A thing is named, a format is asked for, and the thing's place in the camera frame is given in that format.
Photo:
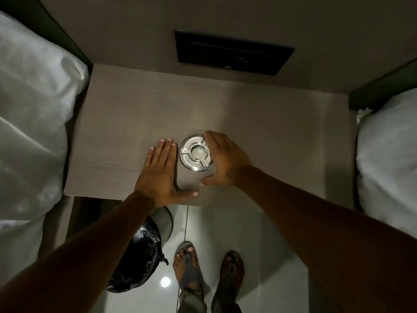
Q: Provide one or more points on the large white pillow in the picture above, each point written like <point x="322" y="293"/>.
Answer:
<point x="29" y="120"/>

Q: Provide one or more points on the person's left thumb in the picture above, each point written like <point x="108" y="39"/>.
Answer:
<point x="187" y="194"/>

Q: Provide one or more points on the grey right sandal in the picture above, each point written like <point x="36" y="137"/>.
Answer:
<point x="224" y="290"/>

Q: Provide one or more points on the person's right thumb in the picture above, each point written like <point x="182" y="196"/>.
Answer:
<point x="211" y="181"/>

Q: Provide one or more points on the black trash bag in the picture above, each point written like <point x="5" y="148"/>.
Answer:
<point x="136" y="260"/>

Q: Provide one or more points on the white bed sheet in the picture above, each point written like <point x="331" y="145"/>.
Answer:
<point x="18" y="244"/>

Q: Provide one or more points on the round steel ashtray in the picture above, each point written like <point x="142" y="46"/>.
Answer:
<point x="194" y="153"/>

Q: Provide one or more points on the person's right foot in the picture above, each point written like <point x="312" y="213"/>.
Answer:
<point x="232" y="270"/>

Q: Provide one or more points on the grey left sandal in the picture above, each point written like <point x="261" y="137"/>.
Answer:
<point x="192" y="275"/>

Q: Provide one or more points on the person's left middle finger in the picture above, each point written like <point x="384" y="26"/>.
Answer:
<point x="166" y="151"/>

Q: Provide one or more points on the person's left little finger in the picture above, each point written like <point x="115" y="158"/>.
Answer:
<point x="150" y="156"/>

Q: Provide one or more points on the person's left foot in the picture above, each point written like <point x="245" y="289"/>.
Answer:
<point x="180" y="262"/>

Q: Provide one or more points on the person's right hand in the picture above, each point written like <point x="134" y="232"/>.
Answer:
<point x="229" y="162"/>

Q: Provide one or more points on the grey trouser leg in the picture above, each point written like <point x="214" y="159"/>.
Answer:
<point x="192" y="301"/>

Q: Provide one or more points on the dark headboard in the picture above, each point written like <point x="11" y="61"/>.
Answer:
<point x="55" y="32"/>
<point x="381" y="87"/>

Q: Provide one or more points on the person's left hand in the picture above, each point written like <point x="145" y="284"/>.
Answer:
<point x="158" y="179"/>

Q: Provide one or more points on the person's right forearm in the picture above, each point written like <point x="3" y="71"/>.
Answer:
<point x="325" y="237"/>

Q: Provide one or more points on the grey trash bin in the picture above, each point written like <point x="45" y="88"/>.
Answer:
<point x="163" y="221"/>

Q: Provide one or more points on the grey sandal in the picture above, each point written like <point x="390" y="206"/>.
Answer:
<point x="224" y="290"/>
<point x="192" y="275"/>

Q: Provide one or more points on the black wall switch panel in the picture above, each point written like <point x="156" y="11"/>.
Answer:
<point x="233" y="52"/>

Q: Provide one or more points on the person's foot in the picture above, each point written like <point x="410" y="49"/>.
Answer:
<point x="232" y="270"/>
<point x="180" y="262"/>

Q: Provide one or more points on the person's left forearm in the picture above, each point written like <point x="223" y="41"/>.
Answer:
<point x="81" y="257"/>

